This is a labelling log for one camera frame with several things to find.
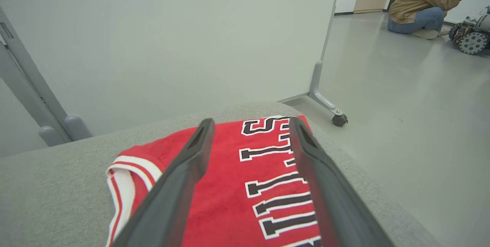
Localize red Bulls 23 shorts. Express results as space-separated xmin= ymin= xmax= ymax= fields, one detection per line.
xmin=105 ymin=115 xmax=333 ymax=247

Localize grey partition panel with caster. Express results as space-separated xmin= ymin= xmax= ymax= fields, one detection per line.
xmin=0 ymin=0 xmax=349 ymax=142

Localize small wheeled robot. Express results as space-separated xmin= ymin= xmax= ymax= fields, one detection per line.
xmin=449 ymin=0 xmax=490 ymax=55

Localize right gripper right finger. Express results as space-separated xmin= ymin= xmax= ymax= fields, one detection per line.
xmin=289 ymin=117 xmax=395 ymax=247

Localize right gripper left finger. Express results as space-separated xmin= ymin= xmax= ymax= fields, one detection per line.
xmin=111 ymin=118 xmax=216 ymax=247

